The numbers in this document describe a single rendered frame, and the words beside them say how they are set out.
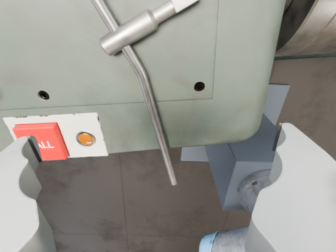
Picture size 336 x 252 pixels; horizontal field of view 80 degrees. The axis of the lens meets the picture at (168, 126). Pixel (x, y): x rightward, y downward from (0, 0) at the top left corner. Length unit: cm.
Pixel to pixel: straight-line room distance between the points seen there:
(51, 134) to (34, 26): 14
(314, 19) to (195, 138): 22
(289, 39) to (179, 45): 18
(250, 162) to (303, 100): 145
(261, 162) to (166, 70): 41
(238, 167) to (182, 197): 180
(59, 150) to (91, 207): 228
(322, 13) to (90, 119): 33
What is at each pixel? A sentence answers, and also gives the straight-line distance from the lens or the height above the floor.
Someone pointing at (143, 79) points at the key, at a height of 127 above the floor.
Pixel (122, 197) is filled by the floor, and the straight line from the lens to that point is 238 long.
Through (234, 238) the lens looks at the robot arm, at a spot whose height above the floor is 125.
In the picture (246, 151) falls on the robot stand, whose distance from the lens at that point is 62.
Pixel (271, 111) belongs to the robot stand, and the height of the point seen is 75.
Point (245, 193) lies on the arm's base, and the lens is 61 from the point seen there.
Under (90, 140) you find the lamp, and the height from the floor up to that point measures 126.
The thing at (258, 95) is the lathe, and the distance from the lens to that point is 31.
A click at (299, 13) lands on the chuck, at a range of 36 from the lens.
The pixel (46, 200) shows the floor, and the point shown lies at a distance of 271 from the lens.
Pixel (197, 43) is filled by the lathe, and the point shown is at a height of 126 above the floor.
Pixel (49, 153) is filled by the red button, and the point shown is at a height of 127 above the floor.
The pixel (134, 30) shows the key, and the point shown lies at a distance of 23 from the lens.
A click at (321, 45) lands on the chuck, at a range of 42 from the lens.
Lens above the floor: 151
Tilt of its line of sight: 60 degrees down
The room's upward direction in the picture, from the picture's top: 179 degrees clockwise
